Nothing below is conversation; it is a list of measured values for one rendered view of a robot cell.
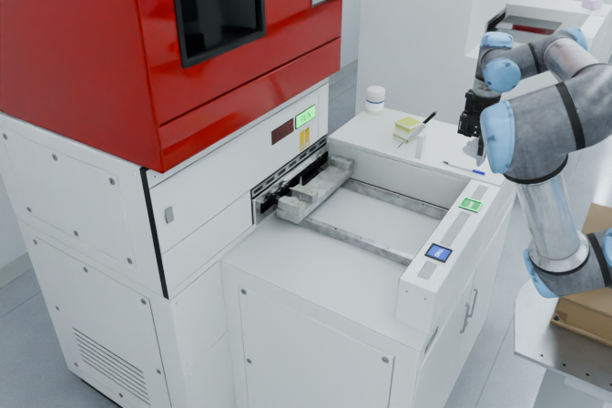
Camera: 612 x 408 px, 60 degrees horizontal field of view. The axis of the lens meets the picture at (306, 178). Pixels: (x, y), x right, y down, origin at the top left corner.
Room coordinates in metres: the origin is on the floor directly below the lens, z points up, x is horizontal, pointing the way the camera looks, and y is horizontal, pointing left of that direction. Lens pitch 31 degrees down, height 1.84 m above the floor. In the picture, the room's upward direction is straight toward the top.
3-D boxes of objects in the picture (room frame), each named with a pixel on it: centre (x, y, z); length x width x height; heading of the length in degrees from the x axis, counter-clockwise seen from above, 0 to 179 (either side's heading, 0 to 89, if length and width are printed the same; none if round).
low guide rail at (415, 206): (1.53, -0.27, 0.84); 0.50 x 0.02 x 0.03; 57
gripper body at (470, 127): (1.30, -0.46, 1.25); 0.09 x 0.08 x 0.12; 57
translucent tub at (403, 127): (1.71, -0.36, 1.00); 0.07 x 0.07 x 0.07; 38
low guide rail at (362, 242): (1.30, -0.13, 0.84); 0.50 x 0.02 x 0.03; 57
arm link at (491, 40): (1.29, -0.47, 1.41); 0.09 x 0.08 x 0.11; 171
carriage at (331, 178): (1.52, -0.04, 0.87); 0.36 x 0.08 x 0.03; 147
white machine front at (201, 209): (1.39, 0.15, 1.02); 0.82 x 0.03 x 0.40; 147
